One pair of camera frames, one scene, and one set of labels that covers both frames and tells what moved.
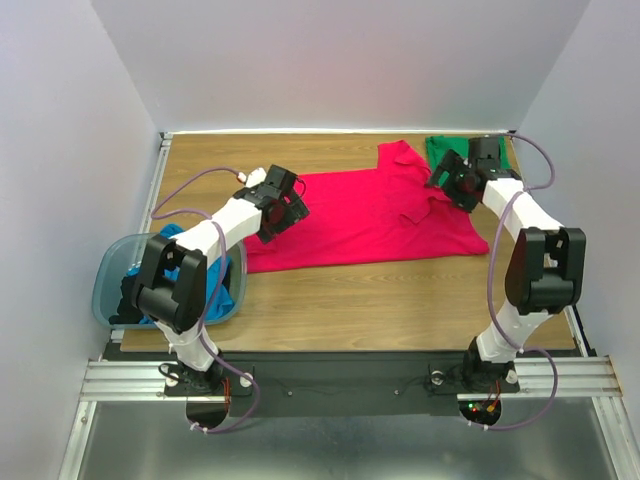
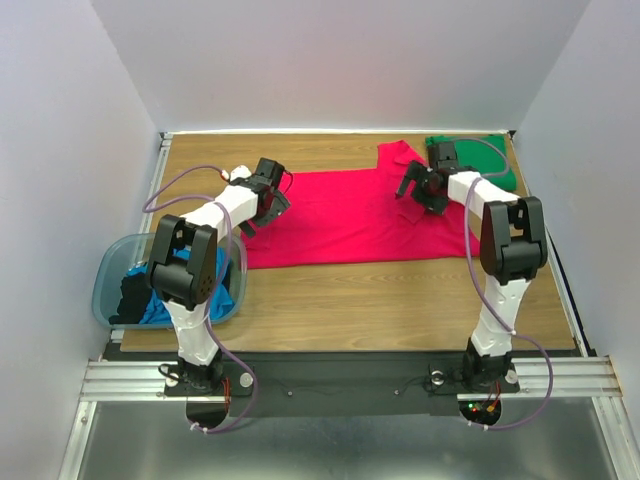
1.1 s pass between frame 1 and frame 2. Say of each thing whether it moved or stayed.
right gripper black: moved
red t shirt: stayed
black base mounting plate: stayed
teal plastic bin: stayed
